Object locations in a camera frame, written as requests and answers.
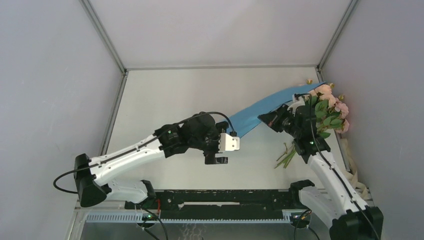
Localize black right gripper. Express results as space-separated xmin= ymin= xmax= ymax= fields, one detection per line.
xmin=257 ymin=103 xmax=301 ymax=139

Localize white cable duct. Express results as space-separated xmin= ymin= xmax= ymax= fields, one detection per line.
xmin=85 ymin=212 xmax=292 ymax=224

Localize pink fake rose stem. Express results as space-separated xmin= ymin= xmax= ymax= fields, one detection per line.
xmin=278 ymin=83 xmax=350 ymax=168

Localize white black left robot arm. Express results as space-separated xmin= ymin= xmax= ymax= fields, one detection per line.
xmin=73 ymin=112 xmax=240 ymax=209

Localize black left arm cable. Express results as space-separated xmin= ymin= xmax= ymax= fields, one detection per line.
xmin=52 ymin=111 xmax=237 ymax=195

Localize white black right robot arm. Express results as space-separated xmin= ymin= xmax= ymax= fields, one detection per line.
xmin=258 ymin=104 xmax=384 ymax=240

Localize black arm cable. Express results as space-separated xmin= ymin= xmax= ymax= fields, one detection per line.
xmin=52 ymin=111 xmax=237 ymax=195
xmin=293 ymin=93 xmax=382 ymax=240

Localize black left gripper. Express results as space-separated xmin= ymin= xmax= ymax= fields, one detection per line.
xmin=189 ymin=122 xmax=229 ymax=164

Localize cream ribbon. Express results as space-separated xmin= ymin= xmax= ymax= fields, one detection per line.
xmin=340 ymin=138 xmax=372 ymax=201

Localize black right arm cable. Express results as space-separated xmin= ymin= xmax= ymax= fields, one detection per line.
xmin=293 ymin=93 xmax=382 ymax=240

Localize blue wrapping paper sheet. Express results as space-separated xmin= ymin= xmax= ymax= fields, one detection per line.
xmin=229 ymin=83 xmax=323 ymax=138

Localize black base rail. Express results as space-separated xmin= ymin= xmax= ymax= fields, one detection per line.
xmin=124 ymin=189 xmax=296 ymax=220

